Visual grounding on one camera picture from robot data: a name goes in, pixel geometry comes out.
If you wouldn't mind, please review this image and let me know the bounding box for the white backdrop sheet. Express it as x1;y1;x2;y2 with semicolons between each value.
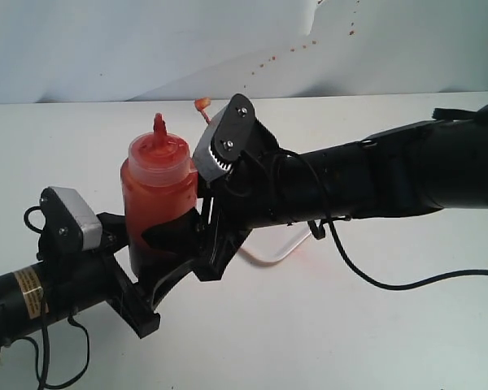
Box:
0;1;488;103

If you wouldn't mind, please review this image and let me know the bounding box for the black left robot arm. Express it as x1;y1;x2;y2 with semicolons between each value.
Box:
0;210;200;349

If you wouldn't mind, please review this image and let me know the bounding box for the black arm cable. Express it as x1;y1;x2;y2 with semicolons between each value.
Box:
0;205;91;388
223;149;488;292

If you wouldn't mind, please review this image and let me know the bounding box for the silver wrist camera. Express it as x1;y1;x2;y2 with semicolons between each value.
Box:
40;186;102;254
192;93;255;183

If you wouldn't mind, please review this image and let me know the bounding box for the white rectangular plastic tray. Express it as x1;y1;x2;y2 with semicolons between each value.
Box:
239;223;311;267

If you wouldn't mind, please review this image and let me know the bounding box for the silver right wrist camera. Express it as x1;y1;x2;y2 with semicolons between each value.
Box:
192;93;255;183

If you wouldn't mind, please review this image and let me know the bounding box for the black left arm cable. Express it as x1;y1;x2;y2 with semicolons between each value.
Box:
0;205;91;388

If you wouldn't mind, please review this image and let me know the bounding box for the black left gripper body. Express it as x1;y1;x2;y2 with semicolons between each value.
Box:
38;223;160;338

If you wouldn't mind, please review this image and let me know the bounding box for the red sauce squeeze bottle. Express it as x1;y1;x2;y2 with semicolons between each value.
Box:
120;112;198;277

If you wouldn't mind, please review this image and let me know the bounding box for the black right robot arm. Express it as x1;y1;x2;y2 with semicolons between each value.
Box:
142;94;488;280

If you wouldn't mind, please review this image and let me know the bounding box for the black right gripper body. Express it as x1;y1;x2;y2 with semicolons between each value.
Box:
193;121;310;282

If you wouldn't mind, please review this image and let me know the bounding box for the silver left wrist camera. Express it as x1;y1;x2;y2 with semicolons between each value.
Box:
40;186;102;254

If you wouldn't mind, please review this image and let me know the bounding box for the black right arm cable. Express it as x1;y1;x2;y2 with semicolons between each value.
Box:
223;149;488;292

